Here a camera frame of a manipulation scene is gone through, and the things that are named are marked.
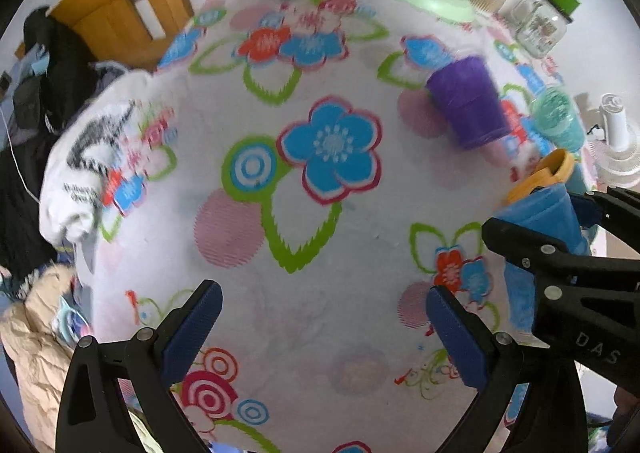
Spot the white printed t-shirt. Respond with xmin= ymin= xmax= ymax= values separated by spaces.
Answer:
xmin=39 ymin=70 xmax=153 ymax=246

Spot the floral tablecloth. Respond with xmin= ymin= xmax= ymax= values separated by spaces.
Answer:
xmin=81 ymin=0 xmax=562 ymax=452

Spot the turquoise glitter plastic cup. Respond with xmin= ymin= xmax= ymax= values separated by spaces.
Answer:
xmin=530 ymin=87 xmax=586 ymax=154

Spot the beige padded jacket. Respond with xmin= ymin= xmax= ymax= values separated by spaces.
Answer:
xmin=1 ymin=263 xmax=76 ymax=452

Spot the glass jar green lid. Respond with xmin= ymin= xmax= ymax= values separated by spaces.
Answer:
xmin=510 ymin=0 xmax=580 ymax=58

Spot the black clothes pile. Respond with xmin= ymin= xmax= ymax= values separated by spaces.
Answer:
xmin=0 ymin=5 xmax=132 ymax=284

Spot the purple plastic cup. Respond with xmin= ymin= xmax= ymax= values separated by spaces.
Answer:
xmin=426 ymin=55 xmax=511 ymax=150

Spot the white floor fan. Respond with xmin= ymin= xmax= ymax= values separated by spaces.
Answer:
xmin=587 ymin=93 xmax=639 ymax=188

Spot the orange plastic cup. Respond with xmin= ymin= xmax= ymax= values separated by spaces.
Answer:
xmin=503 ymin=168 xmax=556 ymax=206

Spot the dark teal cup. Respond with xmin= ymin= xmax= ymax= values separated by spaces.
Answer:
xmin=535 ymin=148 xmax=592 ymax=195

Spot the blue plastic cup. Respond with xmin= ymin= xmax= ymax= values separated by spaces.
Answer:
xmin=495 ymin=183 xmax=590 ymax=334

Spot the wooden chair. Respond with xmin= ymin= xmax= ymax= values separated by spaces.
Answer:
xmin=14 ymin=0 xmax=241 ymax=72

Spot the white cable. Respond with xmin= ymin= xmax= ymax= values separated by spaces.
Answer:
xmin=0 ymin=104 xmax=42 ymax=206

